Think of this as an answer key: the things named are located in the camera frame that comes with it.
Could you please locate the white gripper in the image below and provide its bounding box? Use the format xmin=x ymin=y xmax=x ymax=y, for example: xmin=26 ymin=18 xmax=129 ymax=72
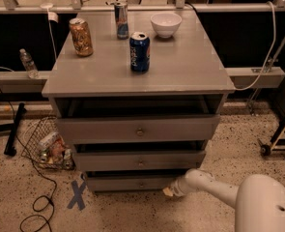
xmin=162 ymin=176 xmax=189 ymax=197

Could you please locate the grey bottom drawer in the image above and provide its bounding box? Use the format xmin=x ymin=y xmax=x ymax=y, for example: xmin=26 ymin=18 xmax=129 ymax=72
xmin=84 ymin=169 xmax=186 ymax=192

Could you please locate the grey drawer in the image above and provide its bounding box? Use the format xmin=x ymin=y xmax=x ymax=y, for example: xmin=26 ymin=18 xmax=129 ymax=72
xmin=56 ymin=95 xmax=221 ymax=144
xmin=84 ymin=169 xmax=186 ymax=192
xmin=73 ymin=141 xmax=206 ymax=171

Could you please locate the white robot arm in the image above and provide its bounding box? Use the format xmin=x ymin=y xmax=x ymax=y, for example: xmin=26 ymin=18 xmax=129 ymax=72
xmin=163 ymin=169 xmax=285 ymax=232

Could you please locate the grey middle drawer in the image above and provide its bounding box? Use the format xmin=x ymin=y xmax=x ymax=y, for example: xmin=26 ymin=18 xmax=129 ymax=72
xmin=73 ymin=141 xmax=206 ymax=171

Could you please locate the grey drawer cabinet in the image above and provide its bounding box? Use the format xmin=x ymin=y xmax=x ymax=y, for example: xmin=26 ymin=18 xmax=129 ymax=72
xmin=41 ymin=9 xmax=236 ymax=179

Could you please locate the grey top drawer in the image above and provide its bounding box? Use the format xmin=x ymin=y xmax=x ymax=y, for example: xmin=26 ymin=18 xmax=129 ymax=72
xmin=56 ymin=95 xmax=221 ymax=144

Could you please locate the blue tape cross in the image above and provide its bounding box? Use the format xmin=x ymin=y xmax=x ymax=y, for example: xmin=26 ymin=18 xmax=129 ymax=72
xmin=67 ymin=181 xmax=86 ymax=211

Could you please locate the blue Pepsi can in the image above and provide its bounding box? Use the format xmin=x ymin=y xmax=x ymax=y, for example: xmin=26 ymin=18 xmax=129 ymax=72
xmin=129 ymin=32 xmax=150 ymax=73

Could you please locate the black bar on floor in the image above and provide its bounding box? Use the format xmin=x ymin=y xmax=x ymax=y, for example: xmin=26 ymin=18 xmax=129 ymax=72
xmin=4 ymin=102 xmax=26 ymax=157

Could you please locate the gold soda can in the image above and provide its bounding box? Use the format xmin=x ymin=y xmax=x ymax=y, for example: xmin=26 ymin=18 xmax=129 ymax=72
xmin=69 ymin=17 xmax=94 ymax=57

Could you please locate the white bowl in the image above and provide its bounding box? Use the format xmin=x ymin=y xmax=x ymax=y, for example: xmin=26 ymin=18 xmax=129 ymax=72
xmin=151 ymin=13 xmax=183 ymax=38

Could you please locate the silver blue energy drink can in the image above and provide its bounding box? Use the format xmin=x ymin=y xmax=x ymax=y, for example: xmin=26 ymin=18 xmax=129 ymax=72
xmin=114 ymin=2 xmax=128 ymax=40

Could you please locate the clear plastic water bottle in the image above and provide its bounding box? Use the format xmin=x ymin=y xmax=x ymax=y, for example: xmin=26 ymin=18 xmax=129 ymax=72
xmin=19 ymin=48 xmax=39 ymax=79

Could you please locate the wire basket with items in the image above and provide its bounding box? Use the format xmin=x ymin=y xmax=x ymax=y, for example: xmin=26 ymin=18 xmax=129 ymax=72
xmin=22 ymin=116 xmax=74 ymax=170

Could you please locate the black floor cable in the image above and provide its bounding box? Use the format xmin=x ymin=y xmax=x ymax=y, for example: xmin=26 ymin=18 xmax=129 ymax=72
xmin=0 ymin=66 xmax=58 ymax=232

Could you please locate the white hanging cable with tag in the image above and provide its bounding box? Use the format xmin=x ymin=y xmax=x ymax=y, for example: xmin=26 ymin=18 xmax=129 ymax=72
xmin=35 ymin=0 xmax=60 ymax=61

